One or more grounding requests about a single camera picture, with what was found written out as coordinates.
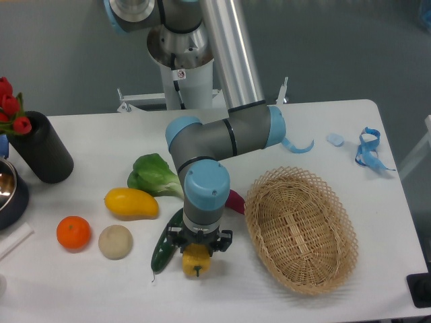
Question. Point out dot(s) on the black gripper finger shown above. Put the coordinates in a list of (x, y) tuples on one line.
[(221, 240), (175, 236)]

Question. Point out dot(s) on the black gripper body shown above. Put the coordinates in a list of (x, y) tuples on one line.
[(209, 240)]

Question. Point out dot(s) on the yellow bell pepper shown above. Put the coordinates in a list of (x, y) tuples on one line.
[(196, 260)]

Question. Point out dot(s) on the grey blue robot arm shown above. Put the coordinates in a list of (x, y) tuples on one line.
[(185, 35)]

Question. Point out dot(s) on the green cucumber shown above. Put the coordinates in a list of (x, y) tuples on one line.
[(164, 251)]

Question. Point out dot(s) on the purple sweet potato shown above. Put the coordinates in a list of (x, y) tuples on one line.
[(235, 202)]

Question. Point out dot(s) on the yellow mango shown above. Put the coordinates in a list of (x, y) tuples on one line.
[(130, 202)]

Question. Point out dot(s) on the beige round bun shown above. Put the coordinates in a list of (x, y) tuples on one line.
[(115, 242)]

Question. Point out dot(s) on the green bok choy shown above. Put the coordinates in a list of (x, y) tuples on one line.
[(152, 174)]

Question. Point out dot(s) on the woven wicker basket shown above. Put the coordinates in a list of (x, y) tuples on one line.
[(301, 231)]

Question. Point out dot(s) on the orange fruit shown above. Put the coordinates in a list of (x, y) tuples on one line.
[(73, 233)]

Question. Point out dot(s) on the curved blue tape strip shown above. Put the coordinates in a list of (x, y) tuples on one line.
[(294, 149)]

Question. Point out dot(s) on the small pale blue cap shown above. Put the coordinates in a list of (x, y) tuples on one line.
[(335, 139)]

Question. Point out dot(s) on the white flat strip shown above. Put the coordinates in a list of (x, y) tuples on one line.
[(15, 238)]

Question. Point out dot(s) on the black cylindrical vase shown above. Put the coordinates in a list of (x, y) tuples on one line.
[(43, 150)]

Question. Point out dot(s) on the tangled blue tape strip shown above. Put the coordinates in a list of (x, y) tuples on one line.
[(367, 154)]

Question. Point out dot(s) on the dark metal bowl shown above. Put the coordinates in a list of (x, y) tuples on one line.
[(14, 195)]

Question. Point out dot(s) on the red tulip flowers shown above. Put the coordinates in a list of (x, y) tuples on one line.
[(13, 118)]

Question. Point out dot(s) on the black device at edge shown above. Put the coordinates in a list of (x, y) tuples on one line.
[(419, 288)]

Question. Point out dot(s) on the white metal base frame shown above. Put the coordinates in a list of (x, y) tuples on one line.
[(156, 102)]

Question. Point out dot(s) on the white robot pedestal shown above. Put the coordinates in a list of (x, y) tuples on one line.
[(193, 85)]

